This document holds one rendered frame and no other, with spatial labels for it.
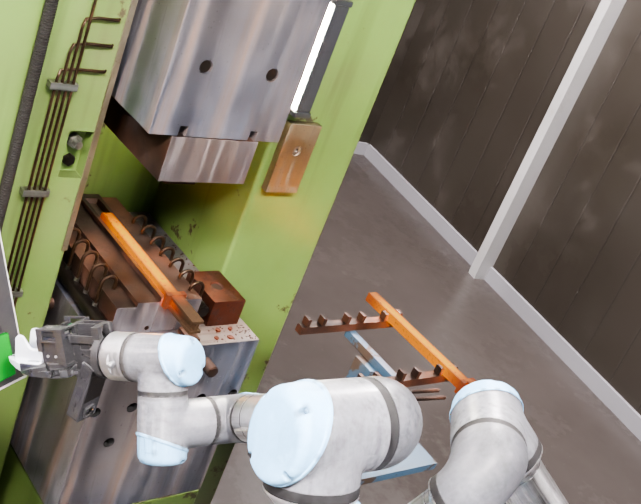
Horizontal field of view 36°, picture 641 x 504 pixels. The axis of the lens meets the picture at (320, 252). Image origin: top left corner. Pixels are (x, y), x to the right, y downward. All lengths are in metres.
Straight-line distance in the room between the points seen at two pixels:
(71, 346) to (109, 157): 0.90
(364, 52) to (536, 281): 3.04
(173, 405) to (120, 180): 1.07
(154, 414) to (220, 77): 0.66
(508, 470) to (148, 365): 0.55
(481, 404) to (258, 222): 0.89
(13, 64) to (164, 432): 0.71
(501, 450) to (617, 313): 3.29
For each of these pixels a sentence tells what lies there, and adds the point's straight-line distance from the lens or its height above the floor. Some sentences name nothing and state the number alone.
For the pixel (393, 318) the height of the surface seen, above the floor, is 0.97.
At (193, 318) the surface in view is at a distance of 2.01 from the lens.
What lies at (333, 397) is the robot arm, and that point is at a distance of 1.17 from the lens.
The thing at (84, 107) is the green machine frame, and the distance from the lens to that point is 1.92.
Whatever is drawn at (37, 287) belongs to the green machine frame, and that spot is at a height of 0.94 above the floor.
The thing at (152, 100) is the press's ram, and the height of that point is 1.42.
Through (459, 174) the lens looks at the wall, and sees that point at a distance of 5.63.
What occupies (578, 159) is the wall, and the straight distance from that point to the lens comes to 5.01.
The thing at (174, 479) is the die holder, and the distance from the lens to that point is 2.39.
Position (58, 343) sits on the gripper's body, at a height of 1.14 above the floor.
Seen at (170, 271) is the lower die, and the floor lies 0.99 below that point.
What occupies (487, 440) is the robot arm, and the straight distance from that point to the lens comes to 1.51.
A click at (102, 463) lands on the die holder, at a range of 2.22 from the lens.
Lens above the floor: 2.05
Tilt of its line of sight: 25 degrees down
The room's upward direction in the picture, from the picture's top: 22 degrees clockwise
